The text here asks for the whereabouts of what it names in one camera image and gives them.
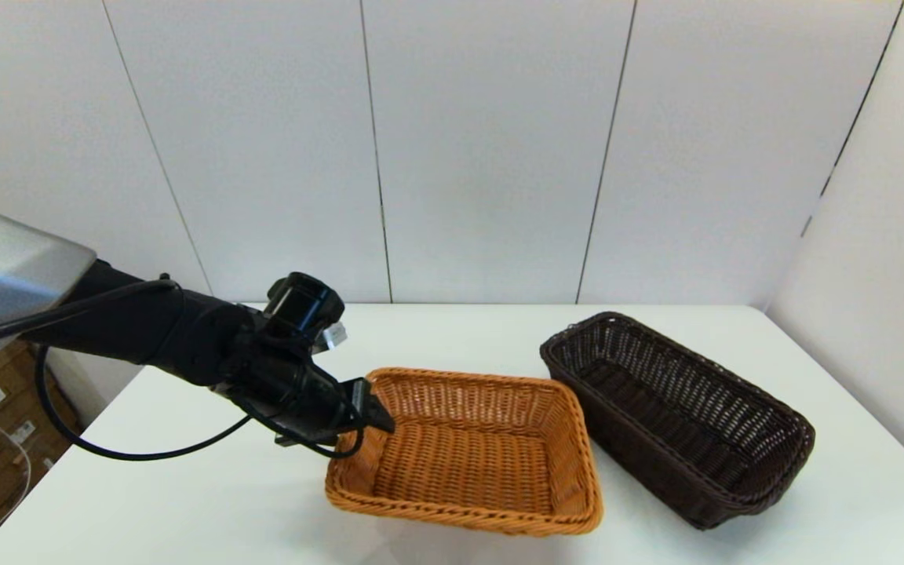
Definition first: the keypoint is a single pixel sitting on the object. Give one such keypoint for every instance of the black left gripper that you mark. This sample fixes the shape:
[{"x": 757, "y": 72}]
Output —
[{"x": 295, "y": 392}]

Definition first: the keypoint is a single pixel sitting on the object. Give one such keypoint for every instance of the orange wicker basket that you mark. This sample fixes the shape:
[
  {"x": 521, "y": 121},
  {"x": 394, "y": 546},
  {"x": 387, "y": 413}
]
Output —
[{"x": 460, "y": 463}]

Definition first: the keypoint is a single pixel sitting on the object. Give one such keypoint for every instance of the dark brown wicker basket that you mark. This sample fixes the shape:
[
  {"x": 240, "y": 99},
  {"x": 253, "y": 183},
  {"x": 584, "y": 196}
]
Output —
[{"x": 656, "y": 408}]

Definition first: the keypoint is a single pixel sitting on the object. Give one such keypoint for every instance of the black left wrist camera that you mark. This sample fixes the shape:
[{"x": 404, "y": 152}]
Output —
[{"x": 303, "y": 306}]

